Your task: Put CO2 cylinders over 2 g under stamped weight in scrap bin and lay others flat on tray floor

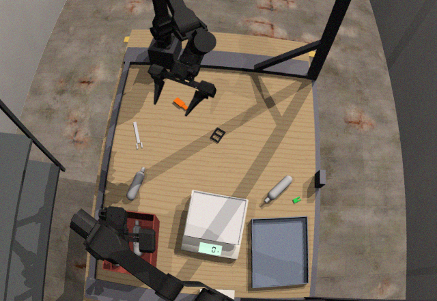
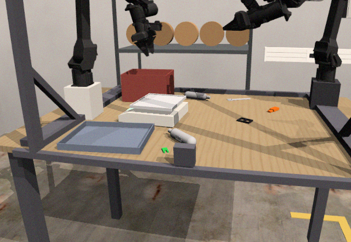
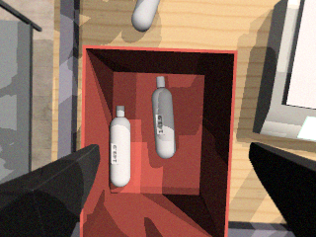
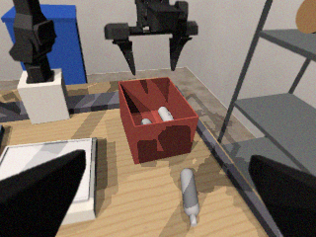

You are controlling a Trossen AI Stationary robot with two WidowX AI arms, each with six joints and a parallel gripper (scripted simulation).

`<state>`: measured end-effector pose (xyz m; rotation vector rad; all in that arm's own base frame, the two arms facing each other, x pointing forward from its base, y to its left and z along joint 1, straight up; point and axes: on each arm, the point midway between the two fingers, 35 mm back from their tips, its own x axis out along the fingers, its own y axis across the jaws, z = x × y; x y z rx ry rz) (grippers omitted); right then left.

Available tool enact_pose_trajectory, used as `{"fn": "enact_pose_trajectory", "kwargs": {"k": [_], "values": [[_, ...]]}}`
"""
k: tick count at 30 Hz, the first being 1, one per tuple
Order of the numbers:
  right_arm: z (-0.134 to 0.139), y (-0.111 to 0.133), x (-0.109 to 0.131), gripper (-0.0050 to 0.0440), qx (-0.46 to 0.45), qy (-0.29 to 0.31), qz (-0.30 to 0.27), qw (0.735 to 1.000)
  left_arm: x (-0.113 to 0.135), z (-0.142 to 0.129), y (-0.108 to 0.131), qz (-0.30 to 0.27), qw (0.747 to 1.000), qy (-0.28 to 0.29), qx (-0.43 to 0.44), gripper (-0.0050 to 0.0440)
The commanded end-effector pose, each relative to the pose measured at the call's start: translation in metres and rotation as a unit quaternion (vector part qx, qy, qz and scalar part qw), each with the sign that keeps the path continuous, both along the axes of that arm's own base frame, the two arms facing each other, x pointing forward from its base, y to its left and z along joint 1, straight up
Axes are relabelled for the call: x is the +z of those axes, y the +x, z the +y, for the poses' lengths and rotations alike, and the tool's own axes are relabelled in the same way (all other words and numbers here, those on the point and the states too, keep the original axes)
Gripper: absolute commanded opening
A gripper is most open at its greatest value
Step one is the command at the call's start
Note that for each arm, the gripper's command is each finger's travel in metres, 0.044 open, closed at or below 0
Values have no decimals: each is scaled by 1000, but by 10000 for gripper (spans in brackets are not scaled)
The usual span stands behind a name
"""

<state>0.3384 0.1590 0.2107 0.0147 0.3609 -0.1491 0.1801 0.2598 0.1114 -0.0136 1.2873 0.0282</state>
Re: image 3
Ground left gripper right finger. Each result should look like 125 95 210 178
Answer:
249 142 316 237

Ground red open box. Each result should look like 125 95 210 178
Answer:
80 45 238 237

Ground grey bottle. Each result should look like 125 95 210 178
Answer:
131 0 160 32
110 106 130 188

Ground grey co2 cylinder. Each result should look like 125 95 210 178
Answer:
151 76 176 159

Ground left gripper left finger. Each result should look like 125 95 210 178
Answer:
0 144 101 237

